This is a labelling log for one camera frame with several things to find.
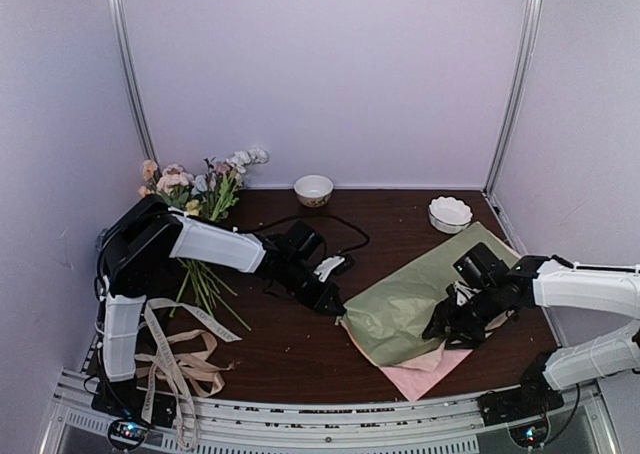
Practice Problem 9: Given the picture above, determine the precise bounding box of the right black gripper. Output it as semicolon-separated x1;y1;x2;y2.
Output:
422;285;503;350

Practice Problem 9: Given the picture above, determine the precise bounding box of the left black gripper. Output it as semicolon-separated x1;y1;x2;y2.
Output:
281;259;346;317

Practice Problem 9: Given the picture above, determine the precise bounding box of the green wrapping paper sheet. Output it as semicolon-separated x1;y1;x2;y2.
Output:
337;222;520;367

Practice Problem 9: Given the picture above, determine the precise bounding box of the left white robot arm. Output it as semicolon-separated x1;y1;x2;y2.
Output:
95;195;345;418

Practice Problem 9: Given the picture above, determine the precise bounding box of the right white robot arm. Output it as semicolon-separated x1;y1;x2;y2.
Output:
422;242;639;416

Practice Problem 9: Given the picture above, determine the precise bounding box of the bunch of fake flowers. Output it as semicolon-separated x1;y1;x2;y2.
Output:
139;147;269;314

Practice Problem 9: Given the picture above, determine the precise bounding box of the pink wrapping paper sheet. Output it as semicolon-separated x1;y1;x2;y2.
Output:
349;233;526;403

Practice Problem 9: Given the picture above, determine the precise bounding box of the white patterned ceramic bowl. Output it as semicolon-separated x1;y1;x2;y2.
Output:
294;175;334;208

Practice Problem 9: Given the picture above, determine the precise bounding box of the white scalloped dish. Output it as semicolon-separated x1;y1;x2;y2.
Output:
428;196;473;235

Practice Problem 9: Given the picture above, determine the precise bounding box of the beige printed ribbon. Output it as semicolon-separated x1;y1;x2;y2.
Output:
135;298;241;451

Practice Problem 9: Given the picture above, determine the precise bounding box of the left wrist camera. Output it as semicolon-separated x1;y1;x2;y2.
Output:
314;254;354;282

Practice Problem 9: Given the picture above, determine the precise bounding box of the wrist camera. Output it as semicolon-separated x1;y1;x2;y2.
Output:
446;281;477;306
314;254;354;282

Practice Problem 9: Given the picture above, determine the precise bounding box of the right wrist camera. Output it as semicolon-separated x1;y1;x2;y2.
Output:
446;281;477;306

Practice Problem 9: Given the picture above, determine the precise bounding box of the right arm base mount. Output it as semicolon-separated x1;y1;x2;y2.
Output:
477;387;564;450

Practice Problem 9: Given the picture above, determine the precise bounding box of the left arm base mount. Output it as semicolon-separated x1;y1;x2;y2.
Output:
91;393;177;451

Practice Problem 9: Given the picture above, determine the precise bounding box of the right aluminium frame post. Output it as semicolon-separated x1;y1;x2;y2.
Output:
483;0;543;197

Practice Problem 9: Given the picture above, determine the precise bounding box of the aluminium frame post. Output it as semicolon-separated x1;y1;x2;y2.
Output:
483;0;543;197
107;0;158;162

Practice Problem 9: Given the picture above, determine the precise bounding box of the left aluminium frame post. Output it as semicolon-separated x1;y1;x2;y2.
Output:
107;0;158;162

